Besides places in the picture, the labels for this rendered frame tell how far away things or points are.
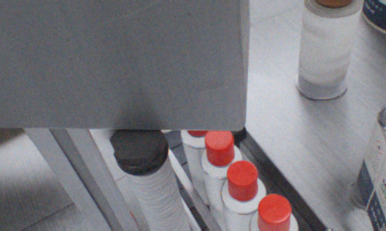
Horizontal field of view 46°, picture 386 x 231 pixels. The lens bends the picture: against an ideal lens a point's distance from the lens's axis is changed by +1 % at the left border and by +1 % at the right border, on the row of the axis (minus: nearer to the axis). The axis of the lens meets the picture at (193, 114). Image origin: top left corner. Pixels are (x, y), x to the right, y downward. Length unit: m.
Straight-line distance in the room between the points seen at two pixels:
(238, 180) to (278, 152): 0.27
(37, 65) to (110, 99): 0.04
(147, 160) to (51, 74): 0.07
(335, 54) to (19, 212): 0.59
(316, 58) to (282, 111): 0.11
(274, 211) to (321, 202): 0.25
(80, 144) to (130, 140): 0.14
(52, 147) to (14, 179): 0.49
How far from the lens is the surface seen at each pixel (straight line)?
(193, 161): 0.60
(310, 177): 0.72
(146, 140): 0.27
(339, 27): 0.71
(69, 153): 0.43
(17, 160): 0.91
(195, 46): 0.22
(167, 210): 0.33
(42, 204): 0.84
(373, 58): 0.90
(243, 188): 0.48
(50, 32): 0.23
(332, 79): 0.78
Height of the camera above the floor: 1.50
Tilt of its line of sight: 51 degrees down
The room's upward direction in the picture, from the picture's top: 11 degrees counter-clockwise
